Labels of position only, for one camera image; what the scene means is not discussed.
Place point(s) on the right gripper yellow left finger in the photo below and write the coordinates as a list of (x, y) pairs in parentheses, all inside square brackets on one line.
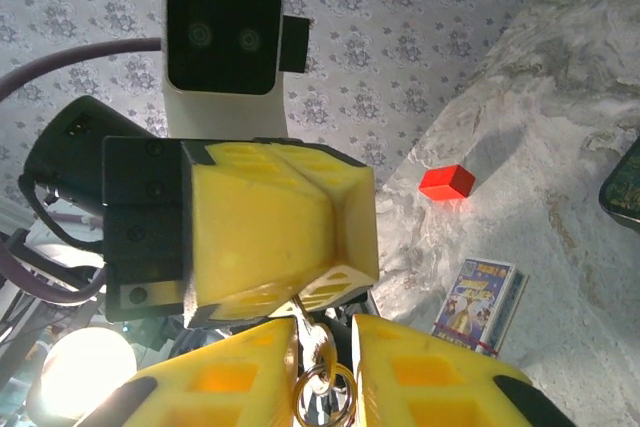
[(225, 382)]

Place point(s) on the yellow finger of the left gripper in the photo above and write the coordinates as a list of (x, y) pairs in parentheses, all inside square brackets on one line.
[(355, 227), (255, 232)]

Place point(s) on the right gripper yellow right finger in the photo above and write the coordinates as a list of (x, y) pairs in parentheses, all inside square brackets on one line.
[(425, 387)]

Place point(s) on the silver key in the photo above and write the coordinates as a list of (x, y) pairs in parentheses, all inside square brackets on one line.
[(312, 342)]

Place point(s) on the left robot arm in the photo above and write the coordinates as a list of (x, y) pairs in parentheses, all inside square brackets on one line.
[(65, 147)]

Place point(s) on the playing card box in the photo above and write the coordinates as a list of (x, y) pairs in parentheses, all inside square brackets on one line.
[(472, 302)]

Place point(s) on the red block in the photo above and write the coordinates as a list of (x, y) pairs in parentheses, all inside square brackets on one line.
[(445, 184)]

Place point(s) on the bright round lamp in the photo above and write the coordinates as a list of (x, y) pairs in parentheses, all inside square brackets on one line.
[(85, 372)]

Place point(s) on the starry night print box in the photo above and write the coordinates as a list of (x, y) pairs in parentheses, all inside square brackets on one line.
[(625, 187)]

